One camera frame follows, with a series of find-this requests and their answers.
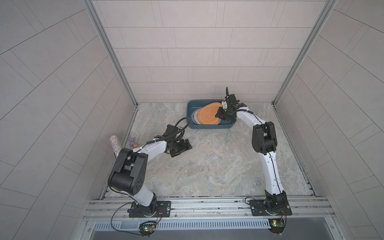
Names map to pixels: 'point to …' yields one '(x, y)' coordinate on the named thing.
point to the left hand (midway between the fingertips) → (189, 147)
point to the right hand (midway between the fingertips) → (216, 113)
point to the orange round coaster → (206, 114)
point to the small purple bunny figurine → (132, 143)
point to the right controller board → (277, 225)
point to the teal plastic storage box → (192, 104)
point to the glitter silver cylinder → (116, 145)
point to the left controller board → (146, 228)
